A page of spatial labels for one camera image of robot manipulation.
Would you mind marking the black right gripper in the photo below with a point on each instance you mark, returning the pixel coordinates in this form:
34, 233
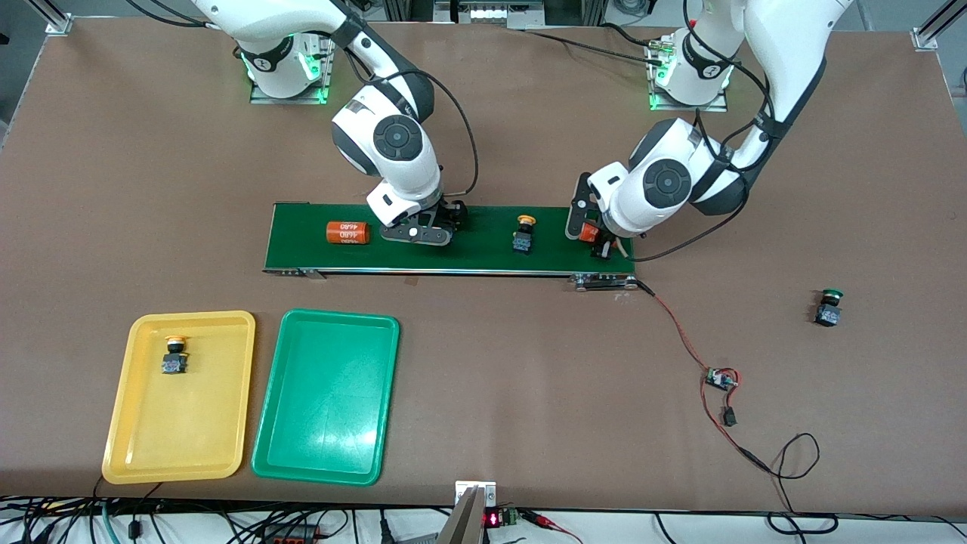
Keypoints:
455, 212

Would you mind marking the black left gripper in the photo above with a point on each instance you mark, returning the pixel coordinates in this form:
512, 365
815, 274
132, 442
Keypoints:
602, 247

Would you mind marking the orange cylinder with white print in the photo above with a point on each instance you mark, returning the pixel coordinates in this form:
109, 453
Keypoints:
590, 231
347, 232

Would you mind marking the yellow push button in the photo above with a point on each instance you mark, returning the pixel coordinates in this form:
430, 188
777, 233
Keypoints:
524, 238
174, 361

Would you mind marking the green push button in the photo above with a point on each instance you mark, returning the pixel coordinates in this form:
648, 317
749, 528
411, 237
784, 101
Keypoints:
828, 311

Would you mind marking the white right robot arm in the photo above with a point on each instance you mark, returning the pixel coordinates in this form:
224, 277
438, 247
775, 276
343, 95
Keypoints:
396, 137

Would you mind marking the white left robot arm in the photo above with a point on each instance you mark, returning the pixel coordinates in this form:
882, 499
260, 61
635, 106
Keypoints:
667, 181

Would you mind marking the green conveyor belt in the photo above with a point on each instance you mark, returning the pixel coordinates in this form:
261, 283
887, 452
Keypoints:
483, 253

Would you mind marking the small green circuit board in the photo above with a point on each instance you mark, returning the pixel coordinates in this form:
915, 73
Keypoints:
721, 379

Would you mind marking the green plastic tray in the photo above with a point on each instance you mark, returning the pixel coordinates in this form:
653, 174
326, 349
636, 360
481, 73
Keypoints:
325, 397

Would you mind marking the red alligator clip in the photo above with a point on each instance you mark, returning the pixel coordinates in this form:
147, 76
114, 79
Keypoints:
548, 521

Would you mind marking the red LED display module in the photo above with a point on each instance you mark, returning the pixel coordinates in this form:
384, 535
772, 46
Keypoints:
500, 518

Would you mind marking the yellow plastic tray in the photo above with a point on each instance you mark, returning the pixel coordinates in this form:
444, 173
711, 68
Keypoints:
177, 423

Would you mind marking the orange power strip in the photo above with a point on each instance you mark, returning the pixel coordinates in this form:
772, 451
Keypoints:
291, 535

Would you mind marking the aluminium corner profile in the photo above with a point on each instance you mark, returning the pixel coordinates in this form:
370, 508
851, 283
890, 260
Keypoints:
54, 21
933, 30

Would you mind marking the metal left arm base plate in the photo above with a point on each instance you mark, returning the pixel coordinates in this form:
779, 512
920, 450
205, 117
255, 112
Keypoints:
656, 102

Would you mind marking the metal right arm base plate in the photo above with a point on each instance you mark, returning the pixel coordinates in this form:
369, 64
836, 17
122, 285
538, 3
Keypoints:
326, 75

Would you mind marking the aluminium frame with light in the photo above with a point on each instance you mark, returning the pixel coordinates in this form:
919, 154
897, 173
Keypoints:
495, 11

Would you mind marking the black inline switch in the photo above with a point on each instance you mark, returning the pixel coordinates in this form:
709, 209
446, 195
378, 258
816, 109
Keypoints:
729, 416

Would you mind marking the grey metal camera mount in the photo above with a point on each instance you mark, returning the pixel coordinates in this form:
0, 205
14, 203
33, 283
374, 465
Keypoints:
468, 514

